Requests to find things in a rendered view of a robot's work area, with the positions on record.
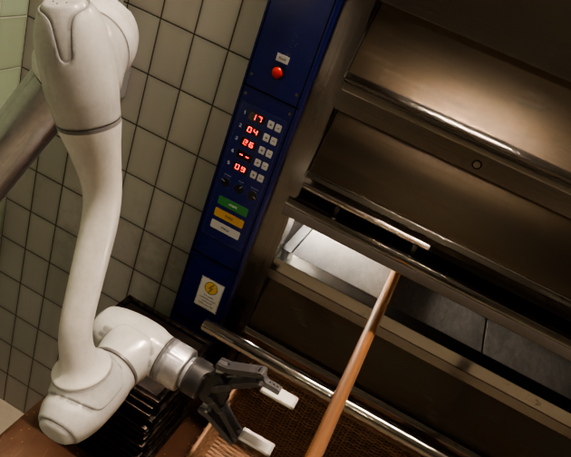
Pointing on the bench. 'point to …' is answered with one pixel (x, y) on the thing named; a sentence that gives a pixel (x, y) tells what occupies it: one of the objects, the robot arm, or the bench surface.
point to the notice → (208, 295)
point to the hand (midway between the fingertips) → (278, 425)
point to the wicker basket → (293, 427)
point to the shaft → (351, 372)
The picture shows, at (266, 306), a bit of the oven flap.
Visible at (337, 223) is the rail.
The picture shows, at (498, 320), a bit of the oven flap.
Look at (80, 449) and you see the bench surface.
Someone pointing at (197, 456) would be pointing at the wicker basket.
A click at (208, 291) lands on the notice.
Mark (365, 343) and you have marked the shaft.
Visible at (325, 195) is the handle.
